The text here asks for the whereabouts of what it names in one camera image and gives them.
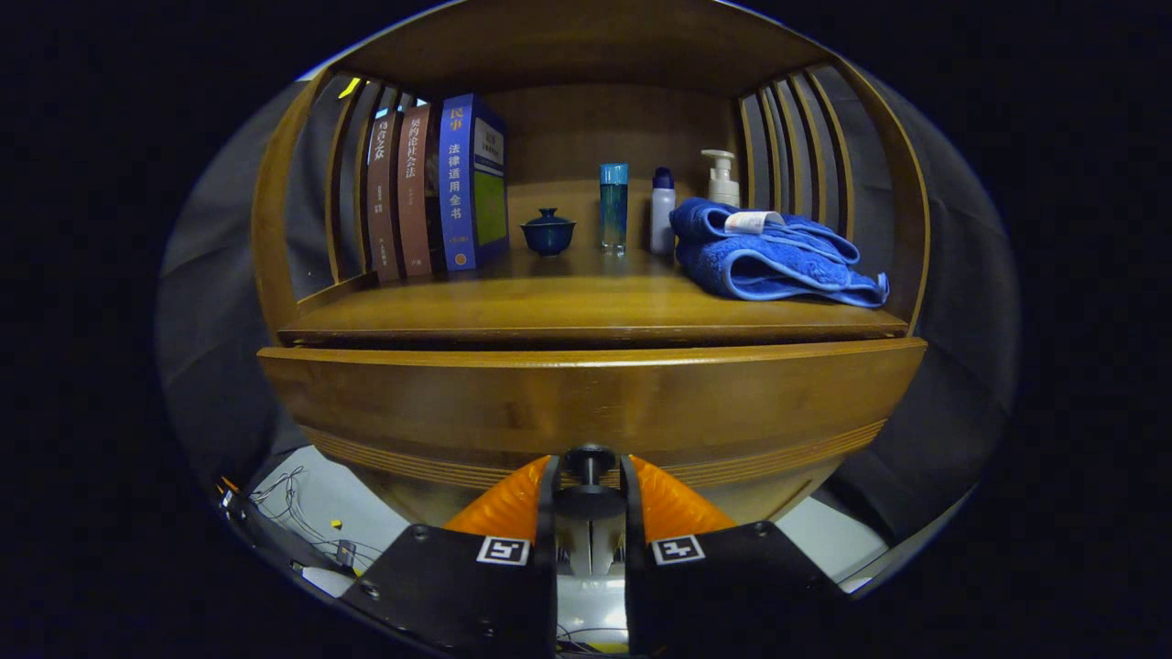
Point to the dark brown book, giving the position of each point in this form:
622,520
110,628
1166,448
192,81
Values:
383,201

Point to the tall blue glass bottle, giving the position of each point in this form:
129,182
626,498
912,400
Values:
613,210

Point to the blue folded towel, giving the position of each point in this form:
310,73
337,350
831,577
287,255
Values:
769,270

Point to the blue lidded teacup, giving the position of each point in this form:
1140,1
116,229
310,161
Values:
548,236

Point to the white bottle with blue cap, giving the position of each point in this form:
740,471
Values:
661,220

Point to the wooden countertop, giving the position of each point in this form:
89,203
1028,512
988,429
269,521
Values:
568,302

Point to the reddish brown book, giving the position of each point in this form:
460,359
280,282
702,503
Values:
414,201

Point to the white pump bottle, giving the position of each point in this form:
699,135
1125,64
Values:
725,190

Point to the wooden cabinet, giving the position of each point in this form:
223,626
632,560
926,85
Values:
595,128

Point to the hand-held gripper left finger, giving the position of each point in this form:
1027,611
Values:
547,513

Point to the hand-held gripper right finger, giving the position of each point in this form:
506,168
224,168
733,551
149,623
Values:
634,513

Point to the wooden drawer with black knob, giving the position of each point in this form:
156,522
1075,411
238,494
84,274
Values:
458,412

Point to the thick blue book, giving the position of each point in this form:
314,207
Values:
456,183

